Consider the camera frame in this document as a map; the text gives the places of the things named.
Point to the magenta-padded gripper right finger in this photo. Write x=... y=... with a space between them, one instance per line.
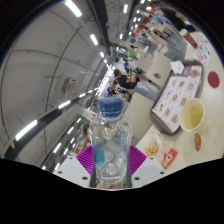
x=137 y=159

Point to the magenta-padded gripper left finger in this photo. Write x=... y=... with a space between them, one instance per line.
x=85 y=158

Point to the clear blue-capped water bottle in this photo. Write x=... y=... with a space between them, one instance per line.
x=111 y=146

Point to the clear bag of fries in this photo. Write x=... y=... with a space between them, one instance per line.
x=151 y=146

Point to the small red sauce packet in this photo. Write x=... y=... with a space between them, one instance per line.
x=169 y=158

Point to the beige chair with oval hole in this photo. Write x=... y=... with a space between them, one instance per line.
x=156 y=68
x=140 y=113

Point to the ceiling air conditioner unit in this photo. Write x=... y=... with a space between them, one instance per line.
x=69 y=86

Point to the brown food tray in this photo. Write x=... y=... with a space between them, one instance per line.
x=176 y=96

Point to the crumpled white napkin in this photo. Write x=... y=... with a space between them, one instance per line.
x=177 y=67

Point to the ceiling strip lights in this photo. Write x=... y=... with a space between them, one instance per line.
x=73 y=8

